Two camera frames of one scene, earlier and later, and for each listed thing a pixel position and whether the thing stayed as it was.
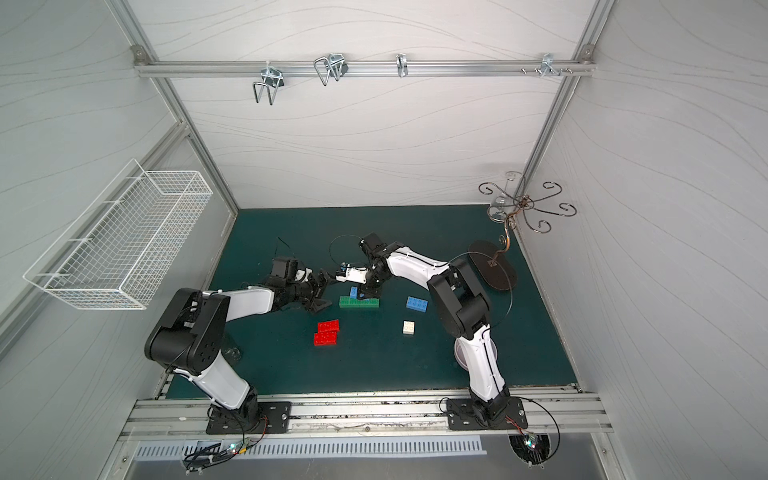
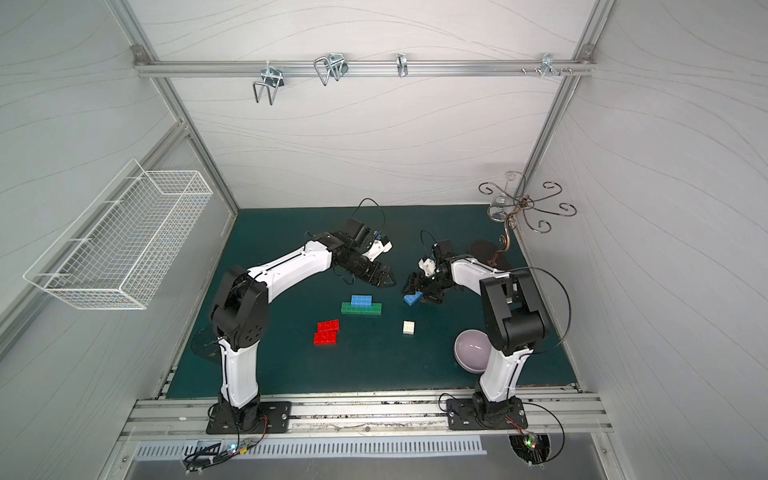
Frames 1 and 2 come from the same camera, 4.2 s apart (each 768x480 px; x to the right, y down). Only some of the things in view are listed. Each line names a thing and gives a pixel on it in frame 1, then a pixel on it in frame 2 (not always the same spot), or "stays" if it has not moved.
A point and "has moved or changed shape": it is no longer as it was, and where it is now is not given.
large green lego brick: x=348 y=302 has moved or changed shape
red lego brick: x=324 y=338 stays
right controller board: x=530 y=448 stays
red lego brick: x=329 y=326 stays
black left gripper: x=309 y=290 → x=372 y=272
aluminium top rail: x=362 y=68 stays
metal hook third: x=402 y=67 stays
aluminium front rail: x=153 y=418 stays
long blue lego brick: x=417 y=304 → x=362 y=301
